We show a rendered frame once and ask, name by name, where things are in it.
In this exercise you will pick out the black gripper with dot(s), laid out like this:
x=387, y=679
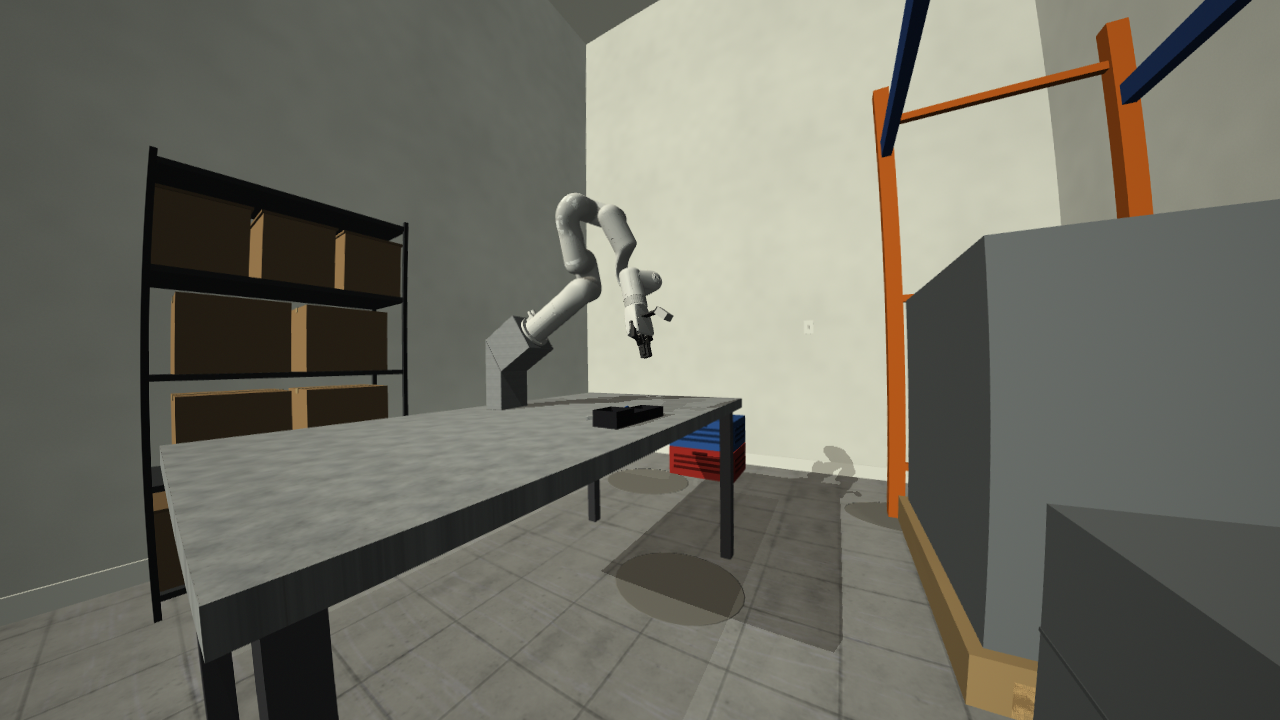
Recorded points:
x=634, y=321

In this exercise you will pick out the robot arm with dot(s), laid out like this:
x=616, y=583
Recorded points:
x=578, y=259

